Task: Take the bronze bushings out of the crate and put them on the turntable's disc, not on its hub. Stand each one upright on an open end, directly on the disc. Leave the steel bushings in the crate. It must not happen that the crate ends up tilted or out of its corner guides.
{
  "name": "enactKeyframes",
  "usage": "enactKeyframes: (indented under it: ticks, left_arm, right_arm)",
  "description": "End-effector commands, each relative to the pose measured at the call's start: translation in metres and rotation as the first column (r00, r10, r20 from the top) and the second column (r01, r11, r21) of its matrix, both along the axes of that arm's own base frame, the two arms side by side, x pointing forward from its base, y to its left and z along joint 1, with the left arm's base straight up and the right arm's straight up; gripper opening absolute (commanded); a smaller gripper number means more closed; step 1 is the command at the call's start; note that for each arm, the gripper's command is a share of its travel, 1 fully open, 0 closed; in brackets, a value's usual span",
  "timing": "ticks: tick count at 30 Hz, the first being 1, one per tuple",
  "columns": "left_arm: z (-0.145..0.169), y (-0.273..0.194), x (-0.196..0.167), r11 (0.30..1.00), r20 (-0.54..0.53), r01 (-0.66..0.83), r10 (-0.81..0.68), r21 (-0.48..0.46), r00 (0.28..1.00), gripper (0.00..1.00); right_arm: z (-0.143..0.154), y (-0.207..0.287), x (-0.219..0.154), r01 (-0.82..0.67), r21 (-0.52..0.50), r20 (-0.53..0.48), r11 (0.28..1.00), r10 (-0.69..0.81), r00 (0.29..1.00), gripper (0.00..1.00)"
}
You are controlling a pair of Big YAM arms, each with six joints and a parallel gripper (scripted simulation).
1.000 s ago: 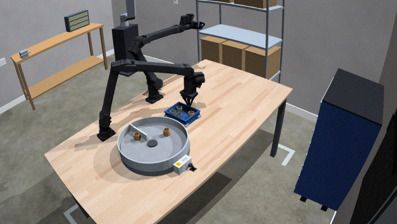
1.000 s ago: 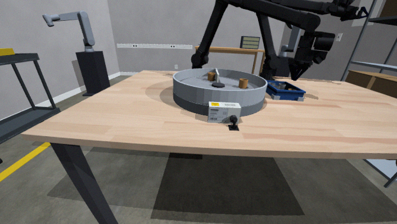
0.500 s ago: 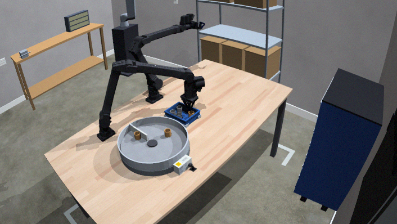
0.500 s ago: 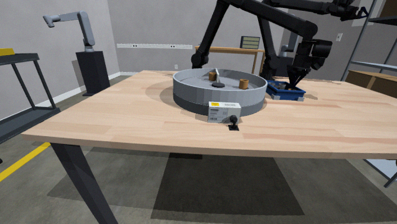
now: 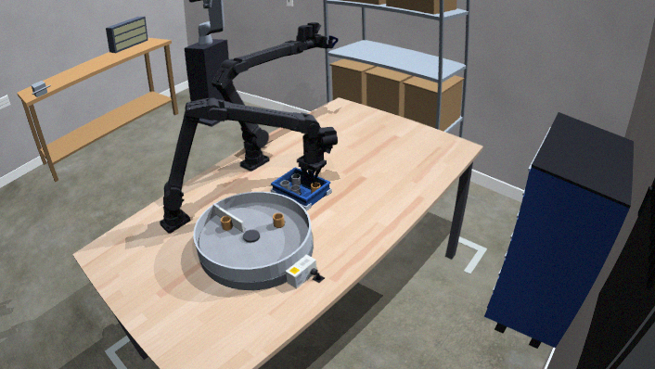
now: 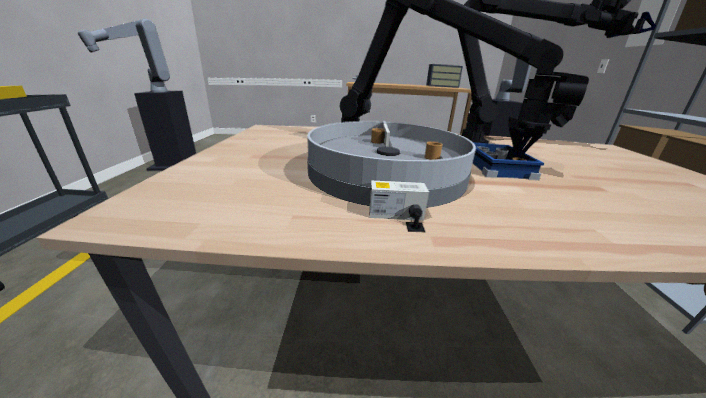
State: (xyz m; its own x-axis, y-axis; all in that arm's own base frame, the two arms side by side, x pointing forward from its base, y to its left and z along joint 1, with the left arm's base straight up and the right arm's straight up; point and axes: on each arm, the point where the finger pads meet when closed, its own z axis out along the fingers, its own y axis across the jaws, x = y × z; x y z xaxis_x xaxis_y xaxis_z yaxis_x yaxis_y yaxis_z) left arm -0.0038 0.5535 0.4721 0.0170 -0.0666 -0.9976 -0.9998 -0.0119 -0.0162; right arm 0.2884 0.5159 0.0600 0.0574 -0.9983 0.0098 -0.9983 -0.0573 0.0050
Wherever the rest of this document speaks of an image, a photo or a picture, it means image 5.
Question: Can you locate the blue crate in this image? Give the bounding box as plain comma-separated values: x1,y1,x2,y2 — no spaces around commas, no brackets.
271,167,331,207

